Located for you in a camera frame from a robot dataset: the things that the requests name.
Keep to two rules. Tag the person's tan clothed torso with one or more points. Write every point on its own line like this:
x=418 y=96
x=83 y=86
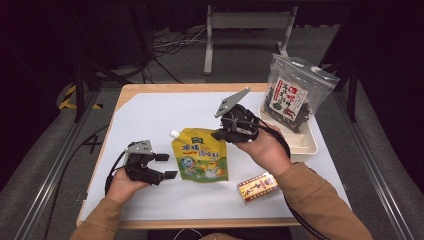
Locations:
x=220 y=237

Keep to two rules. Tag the yellow spouted sauce pouch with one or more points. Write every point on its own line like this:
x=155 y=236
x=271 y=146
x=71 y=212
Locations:
x=200 y=160

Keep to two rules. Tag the small red and yellow box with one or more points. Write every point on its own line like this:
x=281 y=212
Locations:
x=256 y=190

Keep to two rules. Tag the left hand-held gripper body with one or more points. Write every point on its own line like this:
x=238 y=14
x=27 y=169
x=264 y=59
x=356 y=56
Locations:
x=140 y=166

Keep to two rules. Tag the black metal stand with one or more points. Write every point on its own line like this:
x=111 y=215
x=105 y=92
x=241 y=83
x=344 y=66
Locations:
x=79 y=90
x=351 y=93

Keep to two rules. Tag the cream plastic lunch box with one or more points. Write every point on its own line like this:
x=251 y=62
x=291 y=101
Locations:
x=303 y=143

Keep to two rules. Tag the white table mat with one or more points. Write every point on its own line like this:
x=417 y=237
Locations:
x=160 y=110

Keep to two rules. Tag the person's left hand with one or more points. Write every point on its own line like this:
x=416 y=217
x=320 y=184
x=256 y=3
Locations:
x=123 y=186

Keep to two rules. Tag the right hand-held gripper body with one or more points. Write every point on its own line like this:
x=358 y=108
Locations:
x=240 y=126

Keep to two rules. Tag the person's right hand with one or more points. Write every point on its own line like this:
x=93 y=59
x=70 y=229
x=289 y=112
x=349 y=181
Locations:
x=266 y=153

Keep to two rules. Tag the grey metal stand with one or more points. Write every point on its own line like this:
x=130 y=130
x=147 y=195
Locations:
x=246 y=20

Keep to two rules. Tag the clear bag of dried seaweed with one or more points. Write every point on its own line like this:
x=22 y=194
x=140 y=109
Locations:
x=290 y=100

